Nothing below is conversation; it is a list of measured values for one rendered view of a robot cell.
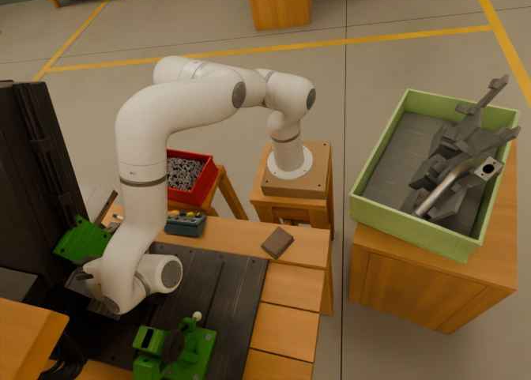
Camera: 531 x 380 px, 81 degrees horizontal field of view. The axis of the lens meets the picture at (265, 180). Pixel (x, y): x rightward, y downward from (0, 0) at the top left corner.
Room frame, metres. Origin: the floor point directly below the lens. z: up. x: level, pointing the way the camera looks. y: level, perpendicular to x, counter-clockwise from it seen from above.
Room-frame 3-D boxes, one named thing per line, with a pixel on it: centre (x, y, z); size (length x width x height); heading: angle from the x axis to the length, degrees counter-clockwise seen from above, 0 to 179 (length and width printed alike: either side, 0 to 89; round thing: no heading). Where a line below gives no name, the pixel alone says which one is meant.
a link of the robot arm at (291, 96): (0.80, -0.15, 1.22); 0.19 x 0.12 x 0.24; 45
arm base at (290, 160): (0.82, -0.12, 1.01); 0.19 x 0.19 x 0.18
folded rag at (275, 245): (0.50, 0.03, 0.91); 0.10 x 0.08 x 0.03; 120
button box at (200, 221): (0.70, 0.35, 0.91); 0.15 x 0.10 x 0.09; 62
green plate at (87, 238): (0.55, 0.57, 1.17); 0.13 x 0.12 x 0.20; 62
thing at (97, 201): (0.65, 0.68, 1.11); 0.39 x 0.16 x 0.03; 152
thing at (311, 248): (0.77, 0.53, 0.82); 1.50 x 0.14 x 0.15; 62
